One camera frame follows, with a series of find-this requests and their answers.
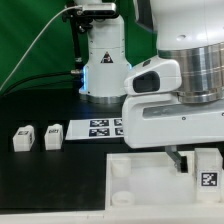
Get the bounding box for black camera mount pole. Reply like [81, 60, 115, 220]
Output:
[68, 13, 84, 91]

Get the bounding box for green backdrop cloth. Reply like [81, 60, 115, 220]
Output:
[0, 0, 224, 96]

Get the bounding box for grey camera cable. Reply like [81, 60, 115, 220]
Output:
[0, 5, 84, 94]

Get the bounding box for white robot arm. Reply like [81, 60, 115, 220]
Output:
[122, 0, 224, 169]

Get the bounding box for white sheet with tags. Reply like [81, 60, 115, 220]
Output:
[66, 118, 123, 140]

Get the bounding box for white square tabletop tray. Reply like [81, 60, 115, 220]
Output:
[105, 150, 224, 209]

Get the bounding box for black cables on table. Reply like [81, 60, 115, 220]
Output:
[0, 71, 84, 98]

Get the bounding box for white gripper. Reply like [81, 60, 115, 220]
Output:
[122, 94, 224, 171]

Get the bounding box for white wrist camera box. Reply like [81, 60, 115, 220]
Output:
[124, 56, 182, 96]

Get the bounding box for black camera on mount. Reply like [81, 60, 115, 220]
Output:
[62, 3, 118, 33]

